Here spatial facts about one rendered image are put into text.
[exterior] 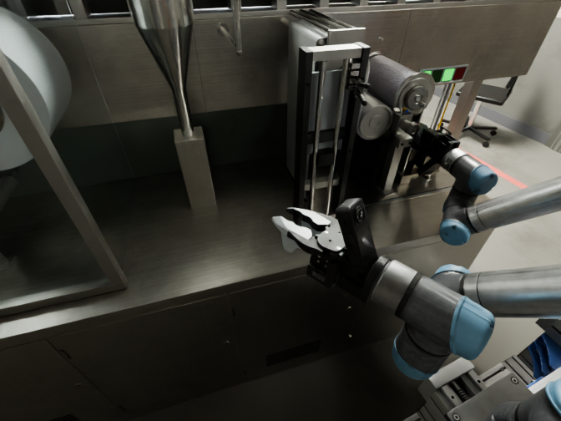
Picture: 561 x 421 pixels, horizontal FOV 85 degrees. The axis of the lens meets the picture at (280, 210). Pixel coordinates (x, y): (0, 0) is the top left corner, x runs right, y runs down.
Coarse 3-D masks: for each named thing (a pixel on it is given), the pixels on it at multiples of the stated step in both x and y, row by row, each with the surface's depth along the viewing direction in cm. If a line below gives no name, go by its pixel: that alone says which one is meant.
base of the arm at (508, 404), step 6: (504, 402) 68; (510, 402) 67; (516, 402) 65; (492, 408) 70; (498, 408) 67; (504, 408) 65; (510, 408) 64; (516, 408) 62; (492, 414) 67; (498, 414) 65; (504, 414) 64; (510, 414) 63; (516, 414) 61; (486, 420) 68; (492, 420) 66; (498, 420) 65; (504, 420) 63; (510, 420) 62; (516, 420) 60
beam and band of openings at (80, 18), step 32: (96, 0) 92; (128, 0) 89; (192, 0) 99; (224, 0) 101; (256, 0) 104; (288, 0) 107; (320, 0) 103; (352, 0) 111; (384, 0) 116; (416, 0) 118; (448, 0) 118; (480, 0) 119; (512, 0) 122; (544, 0) 126
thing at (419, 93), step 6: (420, 84) 96; (414, 90) 94; (420, 90) 95; (426, 90) 96; (408, 96) 95; (414, 96) 96; (420, 96) 96; (426, 96) 97; (408, 102) 96; (414, 102) 98; (408, 108) 98; (414, 108) 98
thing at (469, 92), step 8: (480, 80) 162; (464, 88) 168; (472, 88) 164; (464, 96) 169; (472, 96) 168; (456, 104) 176; (464, 104) 170; (472, 104) 171; (456, 112) 177; (464, 112) 173; (456, 120) 178; (464, 120) 177; (448, 128) 184; (456, 128) 179; (456, 136) 184
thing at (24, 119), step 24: (0, 48) 47; (0, 72) 47; (0, 96) 49; (24, 96) 51; (24, 120) 52; (48, 144) 56; (48, 168) 58; (72, 192) 62; (72, 216) 66; (96, 240) 71; (96, 288) 81; (120, 288) 83; (0, 312) 77
